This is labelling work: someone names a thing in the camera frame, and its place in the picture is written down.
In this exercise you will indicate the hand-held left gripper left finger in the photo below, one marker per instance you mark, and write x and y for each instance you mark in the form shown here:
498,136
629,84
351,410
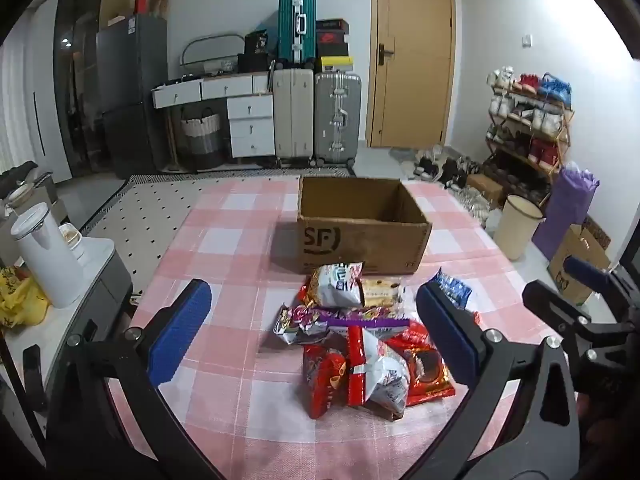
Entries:
182,330

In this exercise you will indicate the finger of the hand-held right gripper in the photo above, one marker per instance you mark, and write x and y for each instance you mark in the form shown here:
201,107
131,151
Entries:
550,305
587,271

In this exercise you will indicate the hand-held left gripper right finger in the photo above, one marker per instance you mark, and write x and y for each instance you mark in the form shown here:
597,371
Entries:
447,340

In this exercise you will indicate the red cookie packet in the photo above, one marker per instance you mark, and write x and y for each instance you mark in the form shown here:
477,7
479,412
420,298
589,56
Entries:
427,370

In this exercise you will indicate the blue snack packet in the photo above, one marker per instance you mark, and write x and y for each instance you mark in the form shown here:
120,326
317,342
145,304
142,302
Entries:
455,287

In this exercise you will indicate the red white snack packet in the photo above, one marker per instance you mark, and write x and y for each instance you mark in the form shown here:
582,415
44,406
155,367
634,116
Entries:
382,380

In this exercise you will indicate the beige cake packet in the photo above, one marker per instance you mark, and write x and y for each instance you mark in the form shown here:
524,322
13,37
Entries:
382,292

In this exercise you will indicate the purple cartoon snack packet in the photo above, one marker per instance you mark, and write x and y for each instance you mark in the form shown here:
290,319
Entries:
297,322
367,319

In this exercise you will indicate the white noodle snack packet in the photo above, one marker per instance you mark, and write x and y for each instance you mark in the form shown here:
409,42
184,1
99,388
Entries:
332,285

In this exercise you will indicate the brown cardboard box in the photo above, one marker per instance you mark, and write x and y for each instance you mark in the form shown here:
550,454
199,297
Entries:
365,240

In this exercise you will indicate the open cardboard floor box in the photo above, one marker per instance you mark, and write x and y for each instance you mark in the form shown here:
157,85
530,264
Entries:
575,252

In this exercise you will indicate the purple bag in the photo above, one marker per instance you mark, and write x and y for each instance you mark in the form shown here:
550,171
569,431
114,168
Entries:
565,210

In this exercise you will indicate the cream bucket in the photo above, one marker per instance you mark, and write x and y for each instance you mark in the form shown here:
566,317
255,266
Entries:
517,225

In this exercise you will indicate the grey side cabinet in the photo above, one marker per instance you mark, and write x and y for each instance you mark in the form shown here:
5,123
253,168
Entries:
100,290

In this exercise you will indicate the pink checkered tablecloth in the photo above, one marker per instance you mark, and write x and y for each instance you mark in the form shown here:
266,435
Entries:
240,240

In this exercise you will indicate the white dotted rug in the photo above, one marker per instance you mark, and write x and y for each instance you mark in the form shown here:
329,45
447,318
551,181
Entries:
150,210

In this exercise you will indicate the small closed cardboard box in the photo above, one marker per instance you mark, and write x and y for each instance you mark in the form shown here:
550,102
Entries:
485,189

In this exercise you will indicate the white bowl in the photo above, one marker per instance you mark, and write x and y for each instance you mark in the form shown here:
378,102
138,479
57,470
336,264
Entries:
71,240

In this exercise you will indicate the white kettle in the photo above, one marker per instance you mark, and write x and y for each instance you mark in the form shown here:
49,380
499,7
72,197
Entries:
47,260

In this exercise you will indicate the black remote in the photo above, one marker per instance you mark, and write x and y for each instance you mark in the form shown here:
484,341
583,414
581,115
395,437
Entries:
34,375

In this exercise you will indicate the wooden shoe rack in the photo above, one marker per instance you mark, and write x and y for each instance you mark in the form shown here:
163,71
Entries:
530,125

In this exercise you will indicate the yellow plastic bag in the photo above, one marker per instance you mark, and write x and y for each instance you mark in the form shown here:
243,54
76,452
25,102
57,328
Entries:
22,300

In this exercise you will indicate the pile of shoes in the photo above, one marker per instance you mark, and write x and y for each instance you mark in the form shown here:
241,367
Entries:
450,167

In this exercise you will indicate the grey doormat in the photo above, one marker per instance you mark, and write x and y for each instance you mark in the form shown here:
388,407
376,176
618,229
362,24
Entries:
406,153

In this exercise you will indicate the woven laundry basket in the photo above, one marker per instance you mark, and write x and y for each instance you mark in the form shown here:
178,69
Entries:
200,137

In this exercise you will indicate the white drawer desk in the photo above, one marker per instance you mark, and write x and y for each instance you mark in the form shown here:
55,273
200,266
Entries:
250,125

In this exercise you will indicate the dark refrigerator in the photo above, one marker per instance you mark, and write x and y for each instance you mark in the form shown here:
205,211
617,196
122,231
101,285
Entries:
132,95

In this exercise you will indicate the beige suitcase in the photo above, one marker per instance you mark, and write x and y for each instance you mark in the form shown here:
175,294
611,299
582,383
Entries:
292,115

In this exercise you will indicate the silver suitcase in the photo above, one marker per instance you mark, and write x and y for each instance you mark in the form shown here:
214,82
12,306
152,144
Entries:
337,115

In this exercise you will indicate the tall dark glass cabinet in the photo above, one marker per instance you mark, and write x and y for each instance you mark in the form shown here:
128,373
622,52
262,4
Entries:
80,70

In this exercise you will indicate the wooden door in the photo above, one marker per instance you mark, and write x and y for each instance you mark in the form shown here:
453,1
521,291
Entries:
410,55

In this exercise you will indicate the black bag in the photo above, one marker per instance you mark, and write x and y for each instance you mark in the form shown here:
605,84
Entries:
256,42

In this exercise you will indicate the yellow black box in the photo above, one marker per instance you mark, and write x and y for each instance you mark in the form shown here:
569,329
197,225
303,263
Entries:
337,64

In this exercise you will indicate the black red shoe box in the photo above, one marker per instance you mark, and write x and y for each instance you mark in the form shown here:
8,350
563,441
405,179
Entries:
332,37

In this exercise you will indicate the teal suitcase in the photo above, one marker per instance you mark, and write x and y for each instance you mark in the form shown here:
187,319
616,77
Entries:
295,25

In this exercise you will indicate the brown cardboard sheet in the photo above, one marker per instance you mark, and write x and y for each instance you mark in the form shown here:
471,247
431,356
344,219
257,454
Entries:
161,0

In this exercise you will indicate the grey curved frame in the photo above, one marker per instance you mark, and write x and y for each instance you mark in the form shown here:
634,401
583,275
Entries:
210,40

